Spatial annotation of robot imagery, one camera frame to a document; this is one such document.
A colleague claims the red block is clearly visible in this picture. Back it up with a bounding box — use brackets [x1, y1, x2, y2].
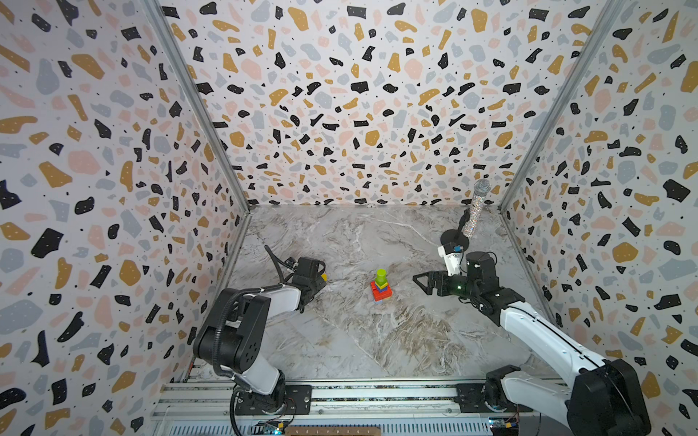
[370, 282, 393, 302]

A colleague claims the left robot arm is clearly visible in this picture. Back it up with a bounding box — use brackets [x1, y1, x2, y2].
[193, 257, 326, 396]

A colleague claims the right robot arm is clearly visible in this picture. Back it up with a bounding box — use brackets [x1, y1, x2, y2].
[421, 246, 652, 435]

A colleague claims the glitter microphone on stand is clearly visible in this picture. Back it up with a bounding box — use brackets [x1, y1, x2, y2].
[440, 179, 490, 251]

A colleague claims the wooden strip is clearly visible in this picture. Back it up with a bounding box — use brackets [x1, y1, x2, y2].
[285, 426, 382, 436]

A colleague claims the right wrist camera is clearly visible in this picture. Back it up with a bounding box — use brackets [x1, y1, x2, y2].
[437, 243, 465, 276]

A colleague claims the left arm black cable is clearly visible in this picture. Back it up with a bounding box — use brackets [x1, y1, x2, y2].
[264, 244, 298, 284]

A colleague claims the aluminium mounting rail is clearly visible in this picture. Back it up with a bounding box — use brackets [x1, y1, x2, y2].
[151, 378, 570, 435]

